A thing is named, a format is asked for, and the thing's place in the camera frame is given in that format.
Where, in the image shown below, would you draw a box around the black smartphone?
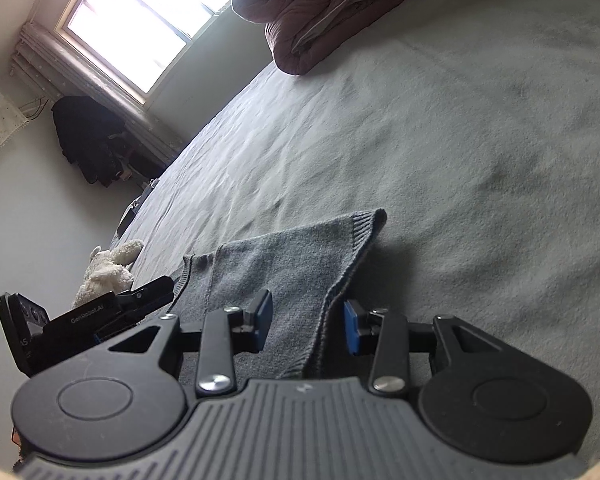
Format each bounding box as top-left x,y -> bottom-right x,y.
115,204 -> 139,237

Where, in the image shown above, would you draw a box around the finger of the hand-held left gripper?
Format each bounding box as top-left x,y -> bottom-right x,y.
93,309 -> 151,346
115,275 -> 175,319

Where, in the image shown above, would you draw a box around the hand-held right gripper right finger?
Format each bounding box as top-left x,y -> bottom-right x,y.
344,299 -> 501,394

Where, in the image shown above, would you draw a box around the window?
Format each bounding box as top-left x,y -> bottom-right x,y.
55,0 -> 242,107

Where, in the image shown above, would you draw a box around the white plush dog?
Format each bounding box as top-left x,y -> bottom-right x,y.
72,239 -> 145,309

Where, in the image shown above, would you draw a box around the pink folded quilt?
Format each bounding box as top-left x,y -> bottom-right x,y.
232,0 -> 449,77

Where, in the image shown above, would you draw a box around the dark hanging clothes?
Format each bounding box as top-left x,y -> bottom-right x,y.
51,95 -> 134,189

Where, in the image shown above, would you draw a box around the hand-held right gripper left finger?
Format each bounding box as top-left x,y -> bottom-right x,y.
108,289 -> 274,396

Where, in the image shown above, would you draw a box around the grey knitted sweater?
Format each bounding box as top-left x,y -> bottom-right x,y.
172,208 -> 389,382

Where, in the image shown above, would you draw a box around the grey patterned curtain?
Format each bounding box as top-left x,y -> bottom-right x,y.
10,22 -> 192,169

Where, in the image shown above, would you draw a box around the wall cable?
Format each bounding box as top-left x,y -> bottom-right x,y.
19,96 -> 49,122

